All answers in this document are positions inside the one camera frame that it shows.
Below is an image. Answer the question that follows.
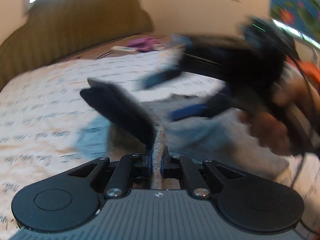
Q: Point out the grey knitted sock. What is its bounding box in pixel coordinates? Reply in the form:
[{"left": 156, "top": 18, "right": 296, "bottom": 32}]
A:
[{"left": 80, "top": 79, "right": 289, "bottom": 180}]

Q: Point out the person's right hand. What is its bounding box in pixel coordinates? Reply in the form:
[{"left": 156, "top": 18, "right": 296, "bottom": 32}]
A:
[{"left": 238, "top": 74, "right": 320, "bottom": 157}]

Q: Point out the purple cloth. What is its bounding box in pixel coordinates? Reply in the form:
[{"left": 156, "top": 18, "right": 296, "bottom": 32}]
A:
[{"left": 127, "top": 37, "right": 160, "bottom": 52}]

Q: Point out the white remote control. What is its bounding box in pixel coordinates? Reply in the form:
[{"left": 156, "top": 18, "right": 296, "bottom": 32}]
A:
[{"left": 111, "top": 46, "right": 138, "bottom": 54}]

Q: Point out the colourful floral curtain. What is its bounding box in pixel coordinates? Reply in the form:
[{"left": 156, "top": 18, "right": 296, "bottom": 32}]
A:
[{"left": 270, "top": 0, "right": 319, "bottom": 42}]

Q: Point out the olive ribbed headboard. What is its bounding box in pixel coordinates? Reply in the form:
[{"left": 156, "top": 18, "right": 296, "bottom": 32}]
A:
[{"left": 1, "top": 0, "right": 153, "bottom": 88}]

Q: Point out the white bedspread with script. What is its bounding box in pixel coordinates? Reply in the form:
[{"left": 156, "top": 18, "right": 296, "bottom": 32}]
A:
[{"left": 1, "top": 52, "right": 319, "bottom": 239}]

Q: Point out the black power cable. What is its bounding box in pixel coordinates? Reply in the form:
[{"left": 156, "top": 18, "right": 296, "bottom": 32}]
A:
[{"left": 280, "top": 42, "right": 320, "bottom": 238}]

